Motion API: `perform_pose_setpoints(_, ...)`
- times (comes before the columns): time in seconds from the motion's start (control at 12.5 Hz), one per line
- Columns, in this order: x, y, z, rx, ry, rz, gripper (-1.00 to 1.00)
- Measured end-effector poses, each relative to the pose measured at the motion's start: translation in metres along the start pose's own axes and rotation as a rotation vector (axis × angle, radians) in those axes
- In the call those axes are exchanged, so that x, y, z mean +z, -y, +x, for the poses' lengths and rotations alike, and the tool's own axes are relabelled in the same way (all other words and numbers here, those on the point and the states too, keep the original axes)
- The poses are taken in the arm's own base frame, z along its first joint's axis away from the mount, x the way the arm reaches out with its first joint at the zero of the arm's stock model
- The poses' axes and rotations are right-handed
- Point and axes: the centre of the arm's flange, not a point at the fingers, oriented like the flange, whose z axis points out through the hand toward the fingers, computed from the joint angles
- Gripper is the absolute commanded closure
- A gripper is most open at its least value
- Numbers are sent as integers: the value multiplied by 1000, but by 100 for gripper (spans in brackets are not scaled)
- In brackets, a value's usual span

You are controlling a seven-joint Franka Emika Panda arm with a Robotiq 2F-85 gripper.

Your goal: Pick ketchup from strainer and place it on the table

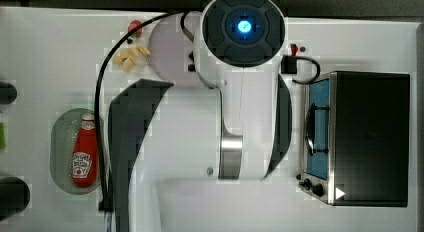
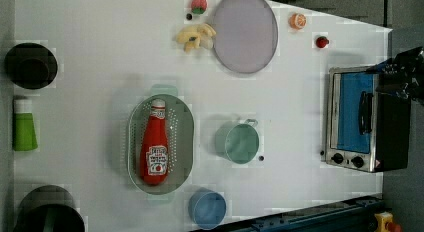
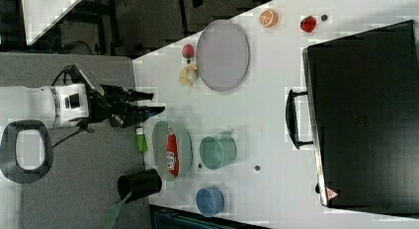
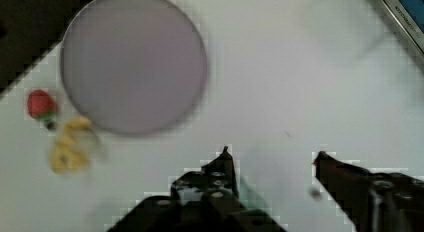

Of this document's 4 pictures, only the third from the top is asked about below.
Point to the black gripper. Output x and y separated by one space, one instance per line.
115 105

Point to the red felt ketchup bottle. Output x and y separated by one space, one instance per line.
172 160

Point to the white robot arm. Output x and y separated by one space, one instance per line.
28 114

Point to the green squeeze bottle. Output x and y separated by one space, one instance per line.
141 139

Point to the yellow banana toy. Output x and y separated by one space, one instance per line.
189 75

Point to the pink peach toy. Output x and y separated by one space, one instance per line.
188 51

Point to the black cylinder holder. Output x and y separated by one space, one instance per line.
139 185

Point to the green mug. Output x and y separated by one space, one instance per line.
218 151

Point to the grey round plate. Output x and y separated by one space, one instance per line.
222 55

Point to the green spatula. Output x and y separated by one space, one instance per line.
113 212

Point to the blue cup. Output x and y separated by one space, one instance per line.
210 201

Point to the orange slice toy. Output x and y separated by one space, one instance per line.
268 18

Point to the red strawberry toy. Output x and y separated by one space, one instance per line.
308 24

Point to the black toaster oven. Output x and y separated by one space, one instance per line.
362 93

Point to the blue metal frame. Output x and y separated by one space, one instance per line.
169 218

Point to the black oven door handle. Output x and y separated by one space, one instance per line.
291 119

